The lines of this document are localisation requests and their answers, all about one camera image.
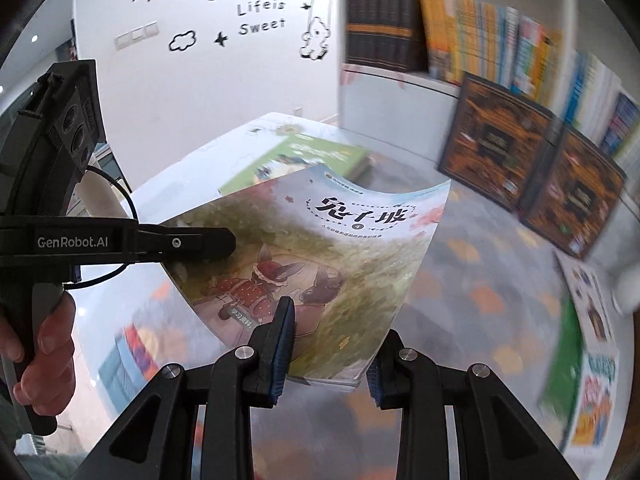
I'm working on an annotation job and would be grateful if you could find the rabbit hill picture book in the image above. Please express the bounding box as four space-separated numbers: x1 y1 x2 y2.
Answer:
167 165 450 391

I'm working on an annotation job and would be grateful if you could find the green Aesop fables book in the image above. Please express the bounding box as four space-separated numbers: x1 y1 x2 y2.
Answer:
538 296 584 448

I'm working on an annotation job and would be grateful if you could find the light green clock book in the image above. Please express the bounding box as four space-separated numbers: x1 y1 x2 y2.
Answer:
218 134 374 198

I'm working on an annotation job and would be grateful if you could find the Lunyu teal title book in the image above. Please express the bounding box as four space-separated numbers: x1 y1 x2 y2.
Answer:
563 349 620 460

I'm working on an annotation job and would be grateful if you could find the person's left hand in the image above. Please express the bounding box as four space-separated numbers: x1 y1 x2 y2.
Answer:
13 292 76 416

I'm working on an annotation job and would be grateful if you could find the patterned grey rug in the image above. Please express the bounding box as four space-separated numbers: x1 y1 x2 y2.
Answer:
94 112 622 480

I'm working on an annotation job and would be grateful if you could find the white ceramic vase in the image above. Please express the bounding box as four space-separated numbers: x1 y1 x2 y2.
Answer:
612 261 640 316

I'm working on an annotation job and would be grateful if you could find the dark ornate encyclopedia book lower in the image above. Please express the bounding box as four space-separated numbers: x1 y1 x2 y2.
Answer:
437 73 553 211

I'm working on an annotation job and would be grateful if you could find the dark ornate encyclopedia book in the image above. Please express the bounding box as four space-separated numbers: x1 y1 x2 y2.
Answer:
518 126 626 259
437 73 553 211

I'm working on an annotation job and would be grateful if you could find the dark ornate encyclopedia book upper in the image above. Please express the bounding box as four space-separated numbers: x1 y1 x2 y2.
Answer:
518 126 626 259

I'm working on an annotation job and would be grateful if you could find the white bookshelf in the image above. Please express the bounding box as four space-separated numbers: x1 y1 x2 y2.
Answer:
336 0 640 201

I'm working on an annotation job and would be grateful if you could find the black cable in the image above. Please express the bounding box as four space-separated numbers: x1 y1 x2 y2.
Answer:
62 164 141 291

